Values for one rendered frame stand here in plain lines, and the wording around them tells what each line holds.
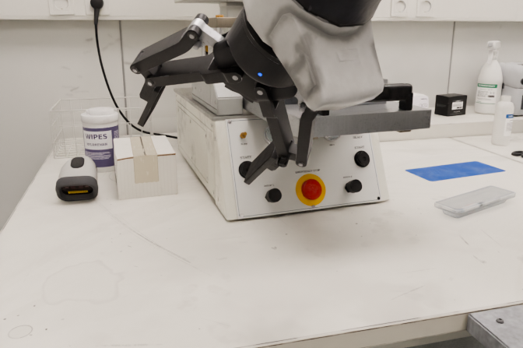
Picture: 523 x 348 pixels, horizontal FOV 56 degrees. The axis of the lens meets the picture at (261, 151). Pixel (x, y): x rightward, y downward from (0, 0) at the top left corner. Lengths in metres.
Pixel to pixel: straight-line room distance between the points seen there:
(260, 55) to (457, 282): 0.48
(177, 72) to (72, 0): 1.13
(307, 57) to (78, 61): 1.35
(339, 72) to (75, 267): 0.55
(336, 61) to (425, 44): 1.60
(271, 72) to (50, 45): 1.31
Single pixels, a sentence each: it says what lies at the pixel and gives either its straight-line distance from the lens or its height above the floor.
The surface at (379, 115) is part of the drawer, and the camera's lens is 0.74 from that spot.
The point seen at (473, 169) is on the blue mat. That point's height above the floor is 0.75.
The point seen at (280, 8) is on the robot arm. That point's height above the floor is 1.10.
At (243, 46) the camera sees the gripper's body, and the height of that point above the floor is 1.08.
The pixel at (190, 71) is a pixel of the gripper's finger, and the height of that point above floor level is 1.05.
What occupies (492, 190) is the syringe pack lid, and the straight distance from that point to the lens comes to 1.09.
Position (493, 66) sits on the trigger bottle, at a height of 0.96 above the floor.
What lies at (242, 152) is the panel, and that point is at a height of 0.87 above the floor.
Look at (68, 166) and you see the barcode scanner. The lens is 1.06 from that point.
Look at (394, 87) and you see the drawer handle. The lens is 0.75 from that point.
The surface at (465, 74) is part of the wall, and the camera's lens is 2.06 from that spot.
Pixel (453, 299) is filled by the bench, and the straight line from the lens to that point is 0.71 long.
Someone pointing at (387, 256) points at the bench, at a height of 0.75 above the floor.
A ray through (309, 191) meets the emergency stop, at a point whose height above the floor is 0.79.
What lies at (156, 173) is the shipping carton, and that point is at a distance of 1.02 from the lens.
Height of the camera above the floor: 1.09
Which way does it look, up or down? 14 degrees down
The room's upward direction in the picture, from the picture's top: straight up
